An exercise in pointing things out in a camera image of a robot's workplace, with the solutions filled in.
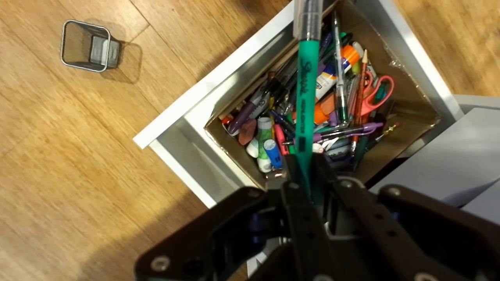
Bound white cabinet unit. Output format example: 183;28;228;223
372;95;500;223

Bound silver mesh pen basket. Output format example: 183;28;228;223
61;20;121;71

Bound pile of pens and markers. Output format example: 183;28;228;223
221;21;396;173

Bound white open drawer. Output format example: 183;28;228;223
135;0;463;206

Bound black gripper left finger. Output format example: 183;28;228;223
281;154;335;281

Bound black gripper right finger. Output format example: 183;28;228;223
311;154;449;281

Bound green pen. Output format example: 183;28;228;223
294;0;324;195

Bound orange handled scissors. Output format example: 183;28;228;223
355;50;396;126

